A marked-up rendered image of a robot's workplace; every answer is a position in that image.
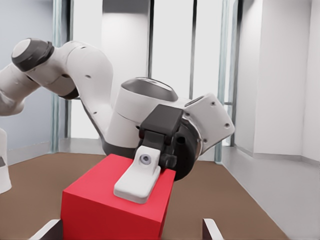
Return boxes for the silver frame post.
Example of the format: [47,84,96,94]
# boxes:
[51,0,74,154]
[214,0,238,165]

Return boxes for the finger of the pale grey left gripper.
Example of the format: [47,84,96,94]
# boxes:
[113,145,162,204]

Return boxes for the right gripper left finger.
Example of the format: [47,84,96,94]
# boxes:
[29,218,63,240]

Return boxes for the red wooden cube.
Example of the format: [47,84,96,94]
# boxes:
[60,153,176,239]

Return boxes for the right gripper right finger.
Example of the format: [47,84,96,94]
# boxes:
[201,217,226,240]

